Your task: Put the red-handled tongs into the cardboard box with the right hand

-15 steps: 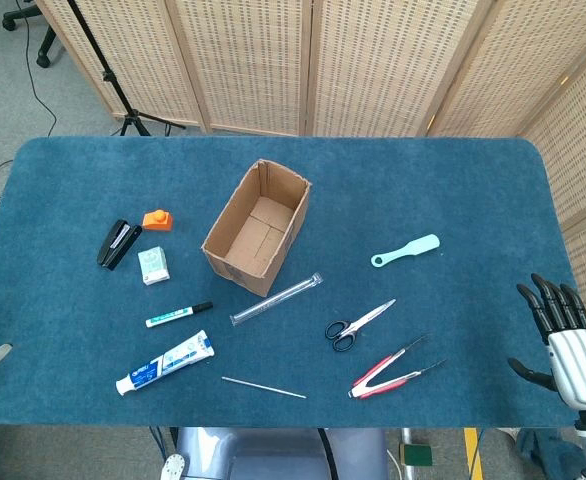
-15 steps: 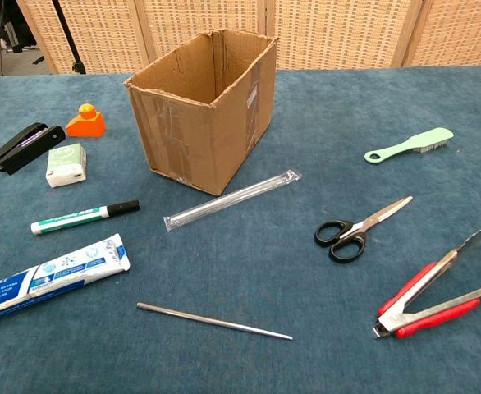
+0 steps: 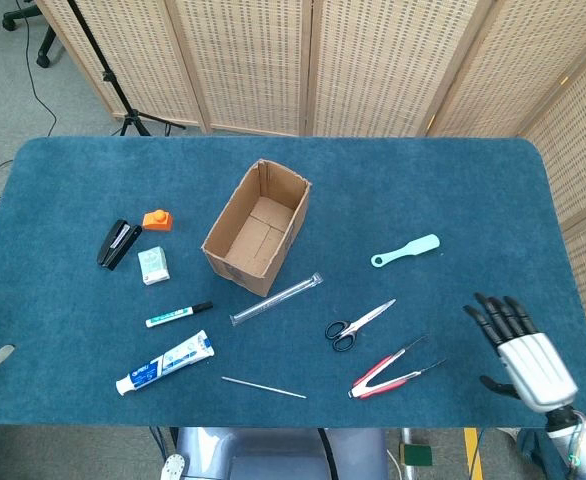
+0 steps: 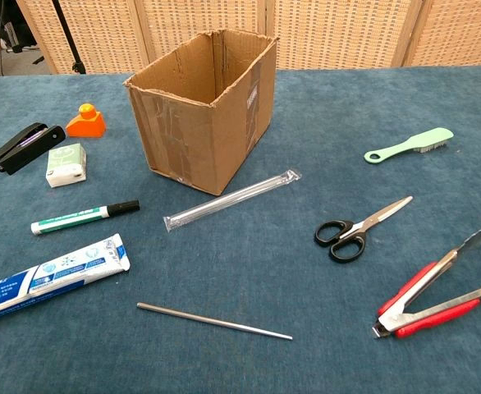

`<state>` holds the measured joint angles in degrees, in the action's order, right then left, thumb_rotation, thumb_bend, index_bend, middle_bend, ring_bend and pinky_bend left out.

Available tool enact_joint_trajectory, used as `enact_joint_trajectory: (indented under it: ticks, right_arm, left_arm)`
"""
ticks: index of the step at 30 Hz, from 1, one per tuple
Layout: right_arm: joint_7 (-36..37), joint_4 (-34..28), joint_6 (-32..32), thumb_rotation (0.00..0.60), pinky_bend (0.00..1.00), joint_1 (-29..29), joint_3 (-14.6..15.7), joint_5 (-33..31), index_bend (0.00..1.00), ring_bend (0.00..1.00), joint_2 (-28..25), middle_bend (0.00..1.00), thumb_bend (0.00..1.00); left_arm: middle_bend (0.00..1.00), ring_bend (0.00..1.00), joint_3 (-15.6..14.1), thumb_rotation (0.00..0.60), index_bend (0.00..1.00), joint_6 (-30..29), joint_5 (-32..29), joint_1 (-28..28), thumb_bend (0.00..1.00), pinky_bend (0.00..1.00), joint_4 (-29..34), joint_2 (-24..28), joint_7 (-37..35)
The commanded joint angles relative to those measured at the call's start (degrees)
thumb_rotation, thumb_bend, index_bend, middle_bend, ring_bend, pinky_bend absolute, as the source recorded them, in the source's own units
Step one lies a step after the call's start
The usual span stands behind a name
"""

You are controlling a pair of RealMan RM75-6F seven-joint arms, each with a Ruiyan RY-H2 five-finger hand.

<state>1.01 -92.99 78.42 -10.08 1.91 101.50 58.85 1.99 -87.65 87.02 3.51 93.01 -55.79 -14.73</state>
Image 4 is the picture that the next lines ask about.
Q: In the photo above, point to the thin metal rod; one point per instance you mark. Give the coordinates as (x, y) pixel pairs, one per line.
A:
(207, 320)

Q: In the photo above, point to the plastic wrapped straw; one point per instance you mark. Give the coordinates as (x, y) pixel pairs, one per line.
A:
(232, 199)

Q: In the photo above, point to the orange plastic toy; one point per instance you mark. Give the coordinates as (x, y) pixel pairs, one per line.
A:
(88, 125)

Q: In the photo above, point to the black tripod stand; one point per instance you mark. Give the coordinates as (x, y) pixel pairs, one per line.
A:
(70, 37)

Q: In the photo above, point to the green white marker pen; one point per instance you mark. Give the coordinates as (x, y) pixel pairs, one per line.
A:
(72, 218)

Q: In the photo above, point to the green white tissue pack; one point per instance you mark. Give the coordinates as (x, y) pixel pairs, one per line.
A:
(66, 166)

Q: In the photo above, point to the blue table cloth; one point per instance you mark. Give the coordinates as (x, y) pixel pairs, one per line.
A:
(240, 267)

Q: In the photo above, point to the mint green brush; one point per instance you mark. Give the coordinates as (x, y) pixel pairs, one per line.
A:
(413, 144)

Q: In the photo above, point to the woven wicker folding screen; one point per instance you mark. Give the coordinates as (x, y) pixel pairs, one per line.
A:
(339, 33)

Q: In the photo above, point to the black stapler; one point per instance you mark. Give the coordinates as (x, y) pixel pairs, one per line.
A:
(25, 147)

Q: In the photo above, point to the brown cardboard box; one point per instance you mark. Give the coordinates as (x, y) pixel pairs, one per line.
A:
(191, 135)

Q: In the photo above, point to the dark hanging clothes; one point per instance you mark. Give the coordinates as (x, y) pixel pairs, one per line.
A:
(16, 24)

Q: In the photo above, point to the blue white toothpaste box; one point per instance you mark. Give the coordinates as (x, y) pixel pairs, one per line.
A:
(47, 279)

